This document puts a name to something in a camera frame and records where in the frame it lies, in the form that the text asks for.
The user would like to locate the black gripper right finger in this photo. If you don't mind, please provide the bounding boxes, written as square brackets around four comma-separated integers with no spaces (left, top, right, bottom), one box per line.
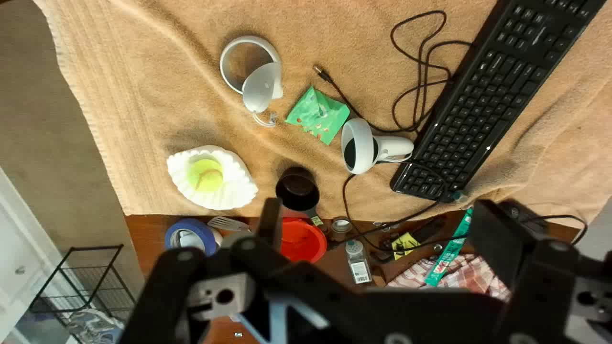
[469,198,612,344]

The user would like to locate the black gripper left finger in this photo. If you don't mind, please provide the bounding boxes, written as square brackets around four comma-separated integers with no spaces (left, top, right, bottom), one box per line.
[117,197,385,344]

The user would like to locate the green packet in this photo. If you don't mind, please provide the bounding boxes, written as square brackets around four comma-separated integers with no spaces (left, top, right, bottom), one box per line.
[283,84,352,147]

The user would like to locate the white fluted paper bowl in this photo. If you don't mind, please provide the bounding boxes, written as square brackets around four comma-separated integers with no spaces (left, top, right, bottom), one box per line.
[165,143,261,212]

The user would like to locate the black yellow packet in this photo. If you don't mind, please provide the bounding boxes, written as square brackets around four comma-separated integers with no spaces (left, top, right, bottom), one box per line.
[381,218,448,263]

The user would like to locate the blue tape roll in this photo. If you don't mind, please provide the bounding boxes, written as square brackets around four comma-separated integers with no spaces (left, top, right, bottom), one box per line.
[163,218,222,256]

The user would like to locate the red white striped cloth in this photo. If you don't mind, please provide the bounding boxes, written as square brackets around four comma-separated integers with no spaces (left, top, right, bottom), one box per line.
[387,252,513,302]

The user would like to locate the green tube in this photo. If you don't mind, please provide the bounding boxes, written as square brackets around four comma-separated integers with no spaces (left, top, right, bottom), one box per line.
[423,206,475,288]

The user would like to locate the yellow-green tennis ball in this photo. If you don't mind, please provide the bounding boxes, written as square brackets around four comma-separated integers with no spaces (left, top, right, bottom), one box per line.
[186,154,226,197]

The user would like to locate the small black cup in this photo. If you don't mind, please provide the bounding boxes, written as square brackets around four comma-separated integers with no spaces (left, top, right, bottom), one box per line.
[274,164,322,214]

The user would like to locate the small clear bottle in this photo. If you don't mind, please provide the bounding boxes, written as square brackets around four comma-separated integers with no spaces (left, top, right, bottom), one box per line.
[345,237,373,286]

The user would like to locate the black computer keyboard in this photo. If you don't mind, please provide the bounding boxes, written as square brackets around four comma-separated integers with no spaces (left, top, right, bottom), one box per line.
[389,0,609,204]

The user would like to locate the tan terry towel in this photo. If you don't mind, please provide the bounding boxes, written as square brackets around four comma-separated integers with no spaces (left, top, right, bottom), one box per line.
[35,0,612,221]

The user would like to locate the white handheld controller black face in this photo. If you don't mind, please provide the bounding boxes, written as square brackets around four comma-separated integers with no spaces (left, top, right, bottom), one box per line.
[341,116,417,177]

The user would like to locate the black wire rack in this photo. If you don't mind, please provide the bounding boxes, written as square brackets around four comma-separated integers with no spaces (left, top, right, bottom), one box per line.
[27,242,140,326]

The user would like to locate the thin black cable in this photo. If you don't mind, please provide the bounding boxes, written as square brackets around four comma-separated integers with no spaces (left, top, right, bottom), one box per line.
[341,174,589,256]

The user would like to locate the black USB cable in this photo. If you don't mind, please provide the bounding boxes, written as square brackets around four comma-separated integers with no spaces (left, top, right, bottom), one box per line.
[312,7,475,139]

